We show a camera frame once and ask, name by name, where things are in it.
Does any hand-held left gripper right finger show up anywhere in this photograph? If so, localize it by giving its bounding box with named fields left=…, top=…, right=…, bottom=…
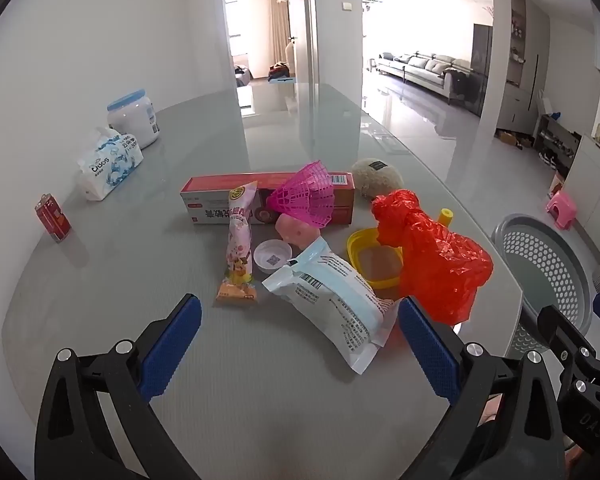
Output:
left=397, top=296, right=566, bottom=480

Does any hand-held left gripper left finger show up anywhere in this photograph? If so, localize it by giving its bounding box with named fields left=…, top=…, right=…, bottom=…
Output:
left=34, top=293, right=203, bottom=480

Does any grey perforated plastic basket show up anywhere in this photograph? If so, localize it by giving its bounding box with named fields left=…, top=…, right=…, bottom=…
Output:
left=491, top=213, right=593, bottom=358

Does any red plastic bag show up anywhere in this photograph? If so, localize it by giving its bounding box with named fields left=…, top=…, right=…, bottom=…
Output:
left=371, top=189, right=494, bottom=323

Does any white blue wipes packet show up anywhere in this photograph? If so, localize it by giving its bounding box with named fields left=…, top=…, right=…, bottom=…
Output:
left=261, top=238, right=400, bottom=375

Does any yellow plastic container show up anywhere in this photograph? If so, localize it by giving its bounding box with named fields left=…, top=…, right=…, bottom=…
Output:
left=346, top=208, right=455, bottom=290

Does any pink snack packet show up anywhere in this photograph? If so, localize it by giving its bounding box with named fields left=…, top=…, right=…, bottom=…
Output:
left=215, top=180, right=259, bottom=306

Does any long red carton box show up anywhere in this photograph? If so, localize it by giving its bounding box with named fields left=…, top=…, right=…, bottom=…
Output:
left=180, top=171, right=356, bottom=227

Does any pale pink squishy block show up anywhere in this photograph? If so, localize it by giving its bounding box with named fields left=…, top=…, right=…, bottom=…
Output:
left=275, top=212, right=322, bottom=251

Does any beige round plush toy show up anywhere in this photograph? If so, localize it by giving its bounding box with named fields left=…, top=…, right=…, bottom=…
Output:
left=351, top=158, right=405, bottom=201

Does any pink plastic mesh cup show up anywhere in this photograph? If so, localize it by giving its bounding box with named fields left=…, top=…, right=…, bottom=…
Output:
left=266, top=159, right=337, bottom=228

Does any pink plastic stool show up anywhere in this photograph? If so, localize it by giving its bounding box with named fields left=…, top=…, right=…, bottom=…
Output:
left=546, top=191, right=578, bottom=231

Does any white low cabinet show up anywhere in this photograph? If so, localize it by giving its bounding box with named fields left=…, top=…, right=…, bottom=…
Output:
left=565, top=135, right=600, bottom=256

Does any open shoe rack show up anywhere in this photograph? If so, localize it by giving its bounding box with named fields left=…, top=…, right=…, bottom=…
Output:
left=532, top=114, right=583, bottom=166

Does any small red can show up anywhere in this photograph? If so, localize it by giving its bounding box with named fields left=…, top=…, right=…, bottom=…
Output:
left=35, top=193, right=72, bottom=244

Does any cardboard box with shoes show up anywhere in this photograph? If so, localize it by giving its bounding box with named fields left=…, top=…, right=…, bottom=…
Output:
left=495, top=130, right=533, bottom=150

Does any white blue tissue pack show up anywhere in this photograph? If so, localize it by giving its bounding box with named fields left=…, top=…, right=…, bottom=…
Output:
left=76, top=126, right=145, bottom=202

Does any white jar with blue lid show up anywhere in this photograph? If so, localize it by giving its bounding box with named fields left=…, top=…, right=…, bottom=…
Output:
left=106, top=89, right=161, bottom=150

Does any tall grey shelf cabinet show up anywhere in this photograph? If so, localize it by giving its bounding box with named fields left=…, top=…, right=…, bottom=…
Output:
left=497, top=0, right=551, bottom=133

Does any dark refrigerator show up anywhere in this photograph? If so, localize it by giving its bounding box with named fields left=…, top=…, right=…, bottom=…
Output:
left=467, top=23, right=494, bottom=118

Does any grey sofa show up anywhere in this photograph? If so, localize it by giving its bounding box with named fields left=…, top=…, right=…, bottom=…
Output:
left=377, top=51, right=473, bottom=106

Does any beige curtain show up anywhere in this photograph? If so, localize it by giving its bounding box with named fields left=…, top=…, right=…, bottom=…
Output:
left=267, top=0, right=292, bottom=68

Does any white room door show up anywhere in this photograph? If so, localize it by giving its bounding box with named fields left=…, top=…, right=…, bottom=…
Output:
left=290, top=0, right=313, bottom=86

